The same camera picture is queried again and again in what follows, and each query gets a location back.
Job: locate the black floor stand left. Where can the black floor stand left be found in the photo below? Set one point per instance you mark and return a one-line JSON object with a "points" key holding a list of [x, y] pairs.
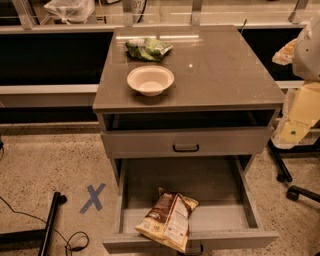
{"points": [[38, 238]]}

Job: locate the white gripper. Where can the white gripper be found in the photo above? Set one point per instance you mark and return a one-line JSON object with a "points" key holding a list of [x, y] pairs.
{"points": [[308, 55]]}

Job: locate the black wheeled stand right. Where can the black wheeled stand right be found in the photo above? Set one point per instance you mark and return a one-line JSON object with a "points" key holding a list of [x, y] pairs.
{"points": [[284, 175]]}

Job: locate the blue tape cross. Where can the blue tape cross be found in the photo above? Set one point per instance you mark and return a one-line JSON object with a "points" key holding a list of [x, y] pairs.
{"points": [[93, 198]]}

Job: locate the open bottom drawer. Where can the open bottom drawer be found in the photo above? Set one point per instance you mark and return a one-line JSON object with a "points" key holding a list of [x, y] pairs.
{"points": [[226, 217]]}

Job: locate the green chip bag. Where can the green chip bag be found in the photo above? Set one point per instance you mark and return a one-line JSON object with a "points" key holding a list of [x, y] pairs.
{"points": [[149, 49]]}

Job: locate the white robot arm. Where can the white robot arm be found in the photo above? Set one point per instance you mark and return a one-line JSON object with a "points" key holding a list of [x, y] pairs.
{"points": [[303, 53]]}

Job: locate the clear plastic bag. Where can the clear plastic bag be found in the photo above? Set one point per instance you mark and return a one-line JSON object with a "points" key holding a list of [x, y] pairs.
{"points": [[70, 11]]}

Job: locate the brown chip bag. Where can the brown chip bag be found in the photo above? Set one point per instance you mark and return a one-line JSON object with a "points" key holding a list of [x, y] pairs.
{"points": [[167, 222]]}

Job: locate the grey drawer cabinet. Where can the grey drawer cabinet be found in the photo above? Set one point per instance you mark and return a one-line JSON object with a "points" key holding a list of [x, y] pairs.
{"points": [[219, 83]]}

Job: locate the white paper bowl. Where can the white paper bowl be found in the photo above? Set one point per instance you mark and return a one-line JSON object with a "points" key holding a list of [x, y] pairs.
{"points": [[150, 80]]}

